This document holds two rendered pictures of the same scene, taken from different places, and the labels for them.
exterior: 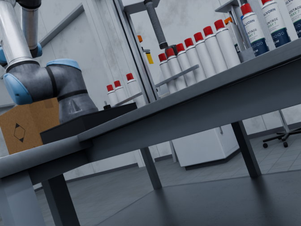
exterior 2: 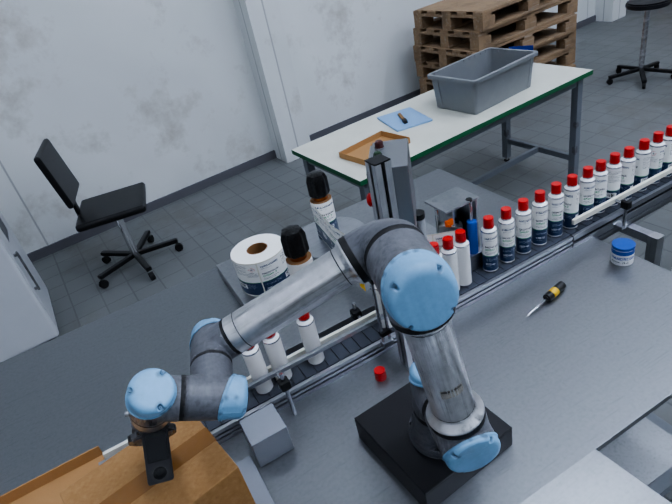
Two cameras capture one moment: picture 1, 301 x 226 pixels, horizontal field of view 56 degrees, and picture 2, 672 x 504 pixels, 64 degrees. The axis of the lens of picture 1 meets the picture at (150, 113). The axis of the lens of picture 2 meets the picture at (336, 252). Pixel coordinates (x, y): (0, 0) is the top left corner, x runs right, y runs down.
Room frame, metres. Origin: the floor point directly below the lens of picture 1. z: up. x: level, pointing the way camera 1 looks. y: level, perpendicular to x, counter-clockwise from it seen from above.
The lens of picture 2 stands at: (0.86, 1.09, 2.01)
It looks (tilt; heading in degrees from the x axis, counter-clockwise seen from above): 32 degrees down; 295
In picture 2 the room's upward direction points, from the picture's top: 13 degrees counter-clockwise
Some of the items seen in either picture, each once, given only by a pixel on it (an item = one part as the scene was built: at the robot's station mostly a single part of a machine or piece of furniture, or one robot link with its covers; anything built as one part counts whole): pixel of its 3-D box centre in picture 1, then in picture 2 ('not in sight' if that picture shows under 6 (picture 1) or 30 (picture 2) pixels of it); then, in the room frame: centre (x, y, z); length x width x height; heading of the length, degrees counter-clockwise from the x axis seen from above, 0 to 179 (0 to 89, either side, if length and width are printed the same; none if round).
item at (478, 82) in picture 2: not in sight; (483, 80); (1.20, -2.42, 0.91); 0.60 x 0.40 x 0.22; 54
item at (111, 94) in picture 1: (114, 102); (255, 363); (1.60, 0.17, 0.98); 0.05 x 0.05 x 0.20
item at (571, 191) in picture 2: not in sight; (571, 201); (0.75, -0.72, 0.98); 0.05 x 0.05 x 0.20
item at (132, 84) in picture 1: (135, 92); (309, 334); (1.48, 0.04, 0.98); 0.05 x 0.05 x 0.20
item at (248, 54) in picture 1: (246, 32); (455, 233); (1.12, -0.46, 1.01); 0.14 x 0.13 x 0.26; 46
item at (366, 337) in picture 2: not in sight; (371, 337); (1.35, -0.09, 0.86); 1.65 x 0.08 x 0.04; 46
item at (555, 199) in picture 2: not in sight; (555, 209); (0.80, -0.66, 0.98); 0.05 x 0.05 x 0.20
